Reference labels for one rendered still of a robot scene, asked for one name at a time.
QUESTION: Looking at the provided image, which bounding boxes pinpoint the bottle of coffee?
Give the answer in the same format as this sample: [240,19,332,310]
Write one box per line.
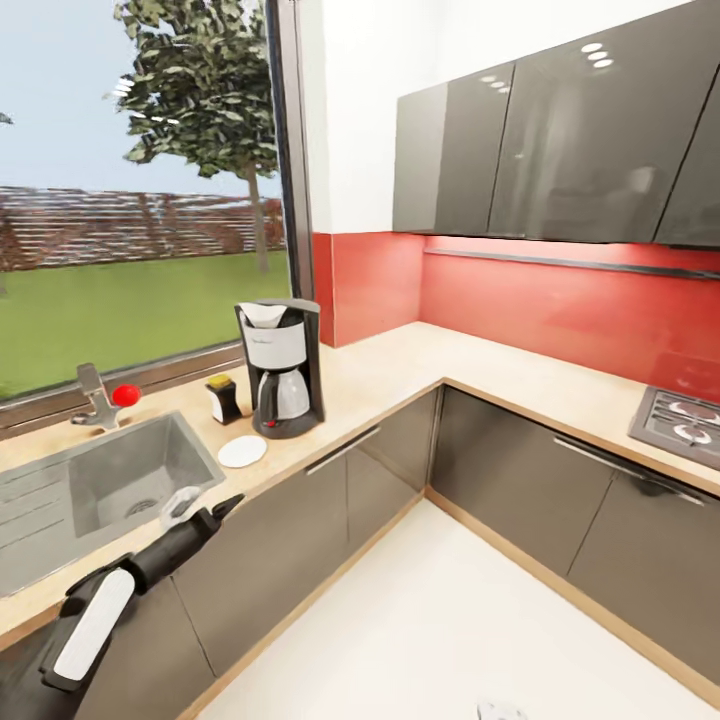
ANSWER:
[205,372,241,425]

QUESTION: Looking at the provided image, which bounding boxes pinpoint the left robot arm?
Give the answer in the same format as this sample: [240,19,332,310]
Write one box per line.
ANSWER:
[0,487,244,720]

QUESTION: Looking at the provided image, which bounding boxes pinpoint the saucer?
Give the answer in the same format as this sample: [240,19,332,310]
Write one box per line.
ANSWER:
[219,436,267,468]

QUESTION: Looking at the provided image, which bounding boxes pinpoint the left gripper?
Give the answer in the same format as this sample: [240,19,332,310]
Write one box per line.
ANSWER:
[152,494,244,577]

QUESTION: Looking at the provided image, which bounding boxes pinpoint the paper coffee filter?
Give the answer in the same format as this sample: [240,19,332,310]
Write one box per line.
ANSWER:
[242,302,286,329]

